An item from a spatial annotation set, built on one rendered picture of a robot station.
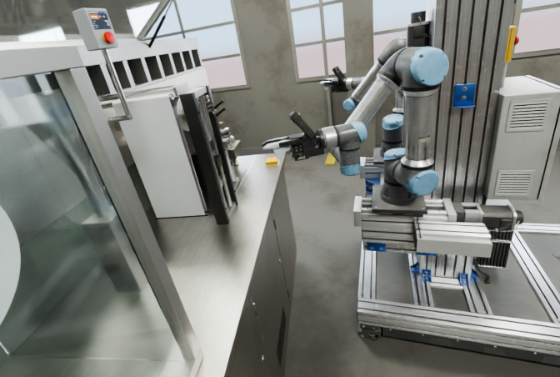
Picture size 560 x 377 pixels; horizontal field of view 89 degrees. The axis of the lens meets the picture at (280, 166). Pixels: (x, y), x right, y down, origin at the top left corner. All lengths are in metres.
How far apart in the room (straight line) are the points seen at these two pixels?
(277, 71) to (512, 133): 2.95
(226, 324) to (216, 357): 0.08
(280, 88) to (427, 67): 3.03
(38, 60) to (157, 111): 0.76
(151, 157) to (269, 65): 2.86
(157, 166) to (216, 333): 0.72
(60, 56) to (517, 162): 1.52
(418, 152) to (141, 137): 1.07
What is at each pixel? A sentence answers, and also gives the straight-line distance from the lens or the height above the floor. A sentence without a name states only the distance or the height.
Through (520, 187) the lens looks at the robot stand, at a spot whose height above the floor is 0.83.
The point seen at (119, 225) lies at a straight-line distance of 0.56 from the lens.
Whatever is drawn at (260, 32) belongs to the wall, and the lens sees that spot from 3.95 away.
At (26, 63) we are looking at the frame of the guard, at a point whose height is 1.58.
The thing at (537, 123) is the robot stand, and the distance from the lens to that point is 1.50.
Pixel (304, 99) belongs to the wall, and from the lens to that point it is 3.89.
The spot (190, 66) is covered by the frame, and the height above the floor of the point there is 1.47.
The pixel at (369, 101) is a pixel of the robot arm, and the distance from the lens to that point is 1.17.
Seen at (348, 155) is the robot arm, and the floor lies 1.15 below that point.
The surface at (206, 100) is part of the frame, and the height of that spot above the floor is 1.39.
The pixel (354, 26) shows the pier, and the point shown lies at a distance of 3.47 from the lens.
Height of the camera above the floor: 1.57
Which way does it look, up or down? 24 degrees down
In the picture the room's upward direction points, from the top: 10 degrees counter-clockwise
